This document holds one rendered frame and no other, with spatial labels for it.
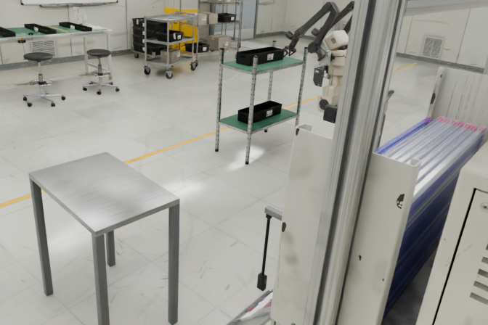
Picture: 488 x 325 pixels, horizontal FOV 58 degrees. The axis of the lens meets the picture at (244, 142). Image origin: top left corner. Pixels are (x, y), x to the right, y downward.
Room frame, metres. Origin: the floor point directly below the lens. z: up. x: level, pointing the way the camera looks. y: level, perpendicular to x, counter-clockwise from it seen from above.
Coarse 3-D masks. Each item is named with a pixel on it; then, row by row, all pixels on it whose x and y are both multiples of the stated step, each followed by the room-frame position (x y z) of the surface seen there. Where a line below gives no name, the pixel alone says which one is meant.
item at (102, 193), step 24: (48, 168) 2.08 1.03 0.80; (72, 168) 2.10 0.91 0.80; (96, 168) 2.12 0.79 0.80; (120, 168) 2.14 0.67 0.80; (48, 192) 1.86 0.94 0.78; (72, 192) 1.85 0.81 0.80; (96, 192) 1.87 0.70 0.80; (120, 192) 1.89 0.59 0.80; (144, 192) 1.91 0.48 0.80; (168, 192) 1.92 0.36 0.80; (96, 216) 1.66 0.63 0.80; (120, 216) 1.68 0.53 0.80; (144, 216) 1.73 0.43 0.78; (168, 216) 1.87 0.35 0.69; (96, 240) 1.55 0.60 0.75; (168, 240) 1.87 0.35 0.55; (48, 264) 2.02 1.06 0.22; (96, 264) 1.56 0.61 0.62; (168, 264) 1.87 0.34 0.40; (48, 288) 2.00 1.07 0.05; (96, 288) 1.57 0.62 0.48; (168, 288) 1.87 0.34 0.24; (168, 312) 1.87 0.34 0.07
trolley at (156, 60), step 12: (180, 12) 7.94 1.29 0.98; (168, 24) 7.04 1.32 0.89; (192, 24) 7.73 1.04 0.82; (156, 36) 7.52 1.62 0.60; (168, 36) 7.04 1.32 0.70; (192, 36) 7.73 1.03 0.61; (192, 48) 7.73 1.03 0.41; (144, 60) 7.21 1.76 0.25; (156, 60) 7.42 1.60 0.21; (180, 60) 7.57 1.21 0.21; (192, 60) 7.73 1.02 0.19; (168, 72) 7.03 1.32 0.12
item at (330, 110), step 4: (328, 104) 3.81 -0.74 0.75; (328, 108) 3.76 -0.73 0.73; (332, 108) 3.74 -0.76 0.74; (336, 108) 3.73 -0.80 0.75; (324, 112) 3.79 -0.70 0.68; (328, 112) 3.76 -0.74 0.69; (332, 112) 3.74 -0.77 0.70; (336, 112) 3.72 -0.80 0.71; (324, 116) 3.78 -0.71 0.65; (328, 116) 3.75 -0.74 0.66; (332, 116) 3.73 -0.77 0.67; (328, 120) 3.75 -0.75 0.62; (332, 120) 3.73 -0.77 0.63
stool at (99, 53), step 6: (90, 54) 6.03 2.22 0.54; (96, 54) 6.01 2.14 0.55; (102, 54) 6.04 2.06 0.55; (108, 54) 6.11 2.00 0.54; (108, 72) 6.28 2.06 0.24; (90, 84) 6.11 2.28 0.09; (96, 84) 6.12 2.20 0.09; (102, 84) 6.15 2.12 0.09; (108, 84) 6.17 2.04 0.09; (84, 90) 6.04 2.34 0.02
